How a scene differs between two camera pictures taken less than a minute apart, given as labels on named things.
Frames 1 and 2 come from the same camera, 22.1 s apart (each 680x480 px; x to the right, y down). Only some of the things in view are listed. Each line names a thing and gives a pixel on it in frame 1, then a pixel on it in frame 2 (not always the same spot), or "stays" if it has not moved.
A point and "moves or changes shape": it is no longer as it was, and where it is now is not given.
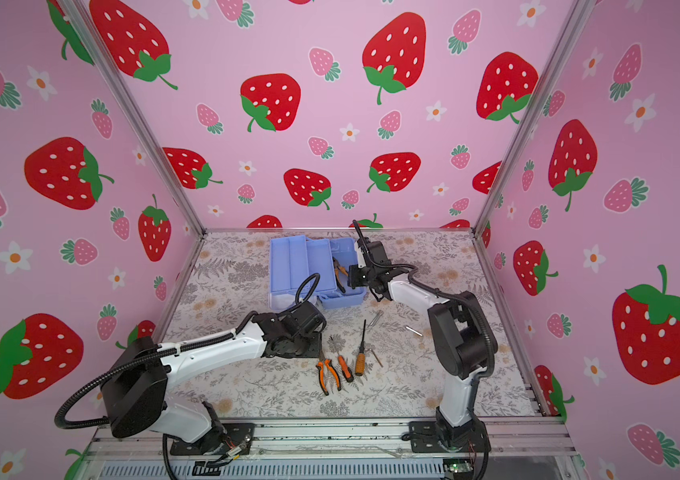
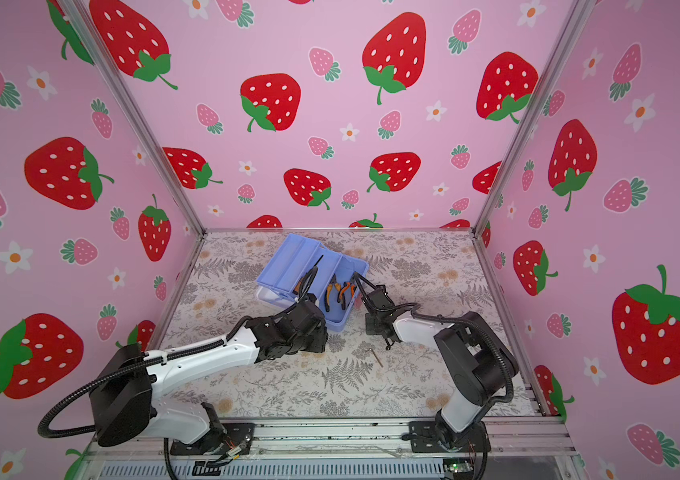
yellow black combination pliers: [339, 269] -> [329, 290]
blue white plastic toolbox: [312, 270] moves or changes shape
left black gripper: [317, 349] stays
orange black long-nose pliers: [321, 366] -> [343, 290]
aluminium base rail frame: [527, 450] stays
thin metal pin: [377, 358] stays
